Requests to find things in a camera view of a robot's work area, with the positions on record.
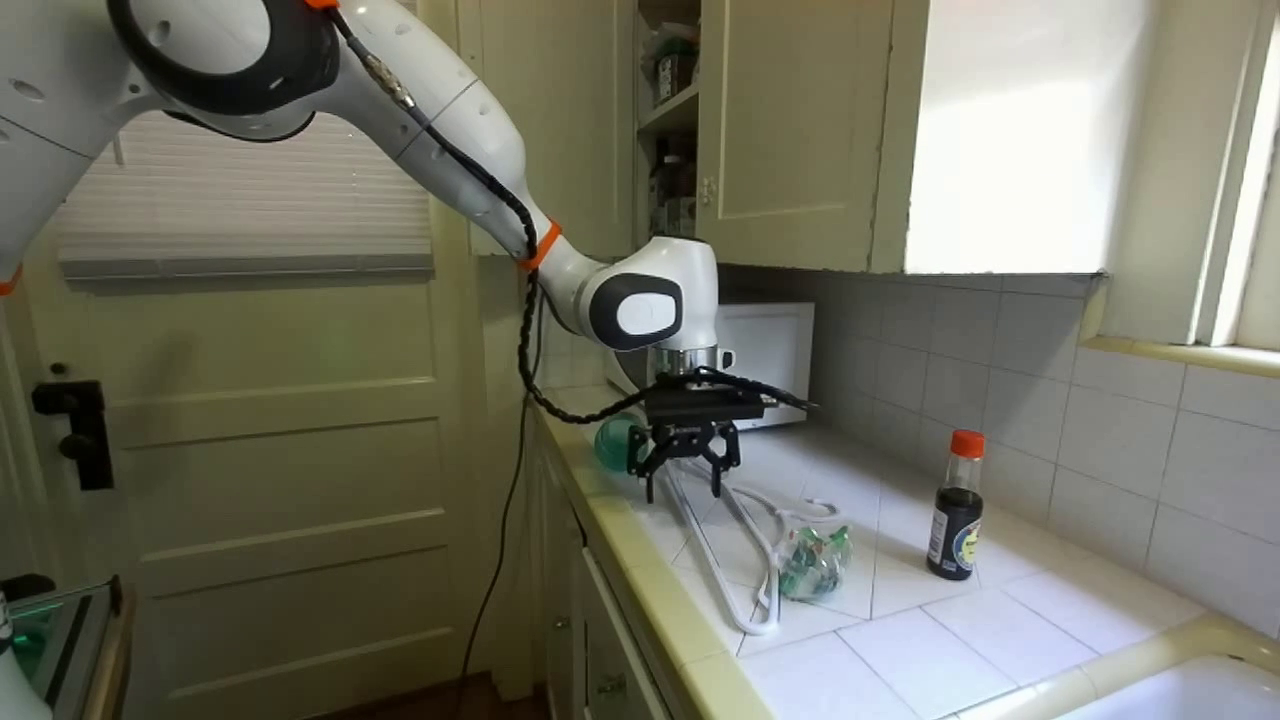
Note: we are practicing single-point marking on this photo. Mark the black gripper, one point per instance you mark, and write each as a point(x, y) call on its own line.
point(691, 442)

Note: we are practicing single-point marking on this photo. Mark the white plastic clothes hanger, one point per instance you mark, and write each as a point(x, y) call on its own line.
point(722, 572)

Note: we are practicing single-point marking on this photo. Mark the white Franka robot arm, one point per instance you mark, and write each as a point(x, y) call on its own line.
point(403, 94)

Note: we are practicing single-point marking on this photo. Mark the white panelled room door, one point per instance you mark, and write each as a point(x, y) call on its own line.
point(292, 465)

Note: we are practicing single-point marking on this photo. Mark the black door lock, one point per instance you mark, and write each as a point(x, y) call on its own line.
point(80, 433)

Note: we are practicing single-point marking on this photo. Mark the teal glass bowl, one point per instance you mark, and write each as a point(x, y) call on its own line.
point(618, 442)

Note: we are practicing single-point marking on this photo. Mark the white microwave oven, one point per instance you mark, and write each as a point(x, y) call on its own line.
point(778, 355)

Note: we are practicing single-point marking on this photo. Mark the clear plastic bag green contents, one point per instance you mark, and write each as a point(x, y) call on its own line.
point(818, 562)

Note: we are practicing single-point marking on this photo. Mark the soy sauce bottle orange cap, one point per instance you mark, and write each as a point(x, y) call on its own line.
point(956, 524)

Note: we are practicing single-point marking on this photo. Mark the clear glass jar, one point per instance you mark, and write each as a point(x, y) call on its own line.
point(670, 65)

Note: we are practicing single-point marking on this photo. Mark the white window blind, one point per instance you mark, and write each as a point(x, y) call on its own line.
point(252, 203)

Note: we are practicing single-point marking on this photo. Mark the white sink cream rim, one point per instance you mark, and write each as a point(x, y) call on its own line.
point(1186, 695)

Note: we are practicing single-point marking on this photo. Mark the steel stove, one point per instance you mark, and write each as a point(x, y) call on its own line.
point(80, 633)

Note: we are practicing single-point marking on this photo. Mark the closed cream wall cabinet door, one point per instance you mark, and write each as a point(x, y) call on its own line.
point(800, 133)

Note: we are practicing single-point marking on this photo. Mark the open cream wall cabinet door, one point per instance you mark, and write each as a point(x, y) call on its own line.
point(575, 123)

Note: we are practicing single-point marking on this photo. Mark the cream wall cabinet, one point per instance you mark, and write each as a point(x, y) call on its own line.
point(1002, 163)

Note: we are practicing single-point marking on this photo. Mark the cream window frame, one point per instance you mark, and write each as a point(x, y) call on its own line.
point(1212, 203)

